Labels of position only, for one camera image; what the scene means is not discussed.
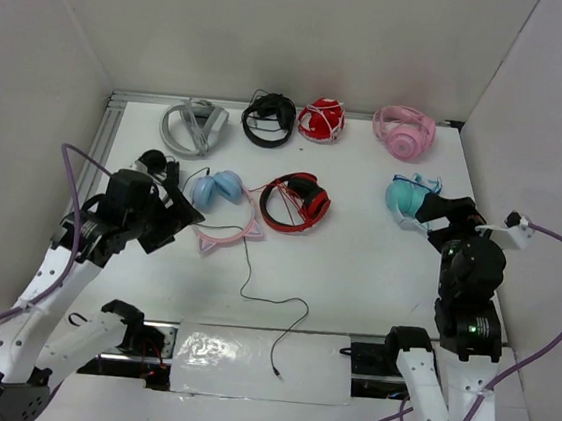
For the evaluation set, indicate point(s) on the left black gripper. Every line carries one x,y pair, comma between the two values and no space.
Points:
175,218

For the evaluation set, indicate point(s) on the black headphones with cable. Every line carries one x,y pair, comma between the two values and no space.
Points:
270,112

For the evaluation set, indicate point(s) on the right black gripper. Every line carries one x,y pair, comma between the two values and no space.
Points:
462,212

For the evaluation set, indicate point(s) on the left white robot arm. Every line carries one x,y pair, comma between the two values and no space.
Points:
32,364

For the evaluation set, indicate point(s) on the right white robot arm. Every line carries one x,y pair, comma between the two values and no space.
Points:
450,381

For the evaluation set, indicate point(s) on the grey white headphones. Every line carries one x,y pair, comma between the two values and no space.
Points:
204,122

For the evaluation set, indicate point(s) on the small black headphones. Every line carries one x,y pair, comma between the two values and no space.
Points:
159,166

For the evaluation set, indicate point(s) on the red black headphones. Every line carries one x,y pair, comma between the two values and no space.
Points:
308,201

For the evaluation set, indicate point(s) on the shiny foil-covered plate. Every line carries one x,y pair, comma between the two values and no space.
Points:
233,362

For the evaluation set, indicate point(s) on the blue pink cat-ear headphones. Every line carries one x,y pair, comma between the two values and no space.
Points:
215,191

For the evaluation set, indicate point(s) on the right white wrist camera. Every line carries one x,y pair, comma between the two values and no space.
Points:
515,233

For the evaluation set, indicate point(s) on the red white headphones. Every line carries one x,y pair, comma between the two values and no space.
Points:
322,121

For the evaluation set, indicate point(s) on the teal cat-ear headphones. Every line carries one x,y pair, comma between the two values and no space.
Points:
404,197

